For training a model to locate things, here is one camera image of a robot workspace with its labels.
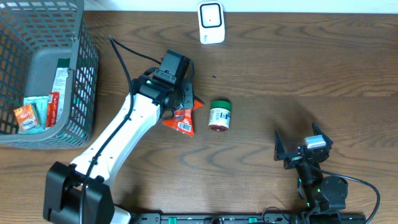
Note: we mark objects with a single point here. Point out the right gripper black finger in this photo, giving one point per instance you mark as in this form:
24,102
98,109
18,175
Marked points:
279,151
317,131

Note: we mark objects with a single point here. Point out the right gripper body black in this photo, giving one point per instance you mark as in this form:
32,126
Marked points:
294,159

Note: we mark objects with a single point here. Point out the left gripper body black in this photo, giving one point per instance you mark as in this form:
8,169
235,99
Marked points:
187,95

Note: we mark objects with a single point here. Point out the red snack bag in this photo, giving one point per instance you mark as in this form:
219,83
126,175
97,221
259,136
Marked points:
182,120

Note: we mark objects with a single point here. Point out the green lid jar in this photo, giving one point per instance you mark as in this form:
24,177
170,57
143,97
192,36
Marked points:
220,115

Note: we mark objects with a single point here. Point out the green white 3M package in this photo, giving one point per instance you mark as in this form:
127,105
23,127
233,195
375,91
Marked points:
59,83

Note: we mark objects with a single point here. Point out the red stick packet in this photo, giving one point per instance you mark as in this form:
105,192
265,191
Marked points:
52,109

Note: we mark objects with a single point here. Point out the teal wipes pack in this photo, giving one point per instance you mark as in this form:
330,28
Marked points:
40,103

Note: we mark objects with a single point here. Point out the small orange box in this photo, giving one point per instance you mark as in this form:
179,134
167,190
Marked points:
27,117

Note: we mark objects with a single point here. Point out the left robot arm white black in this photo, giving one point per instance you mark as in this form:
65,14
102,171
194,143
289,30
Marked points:
81,191

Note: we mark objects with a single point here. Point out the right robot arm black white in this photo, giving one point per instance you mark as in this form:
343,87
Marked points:
324,194

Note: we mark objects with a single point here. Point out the white barcode scanner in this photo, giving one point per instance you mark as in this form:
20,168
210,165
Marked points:
211,22

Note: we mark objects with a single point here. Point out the grey plastic mesh basket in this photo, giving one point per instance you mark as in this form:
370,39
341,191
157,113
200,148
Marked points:
40,39

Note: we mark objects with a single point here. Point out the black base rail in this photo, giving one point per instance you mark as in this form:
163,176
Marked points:
272,218

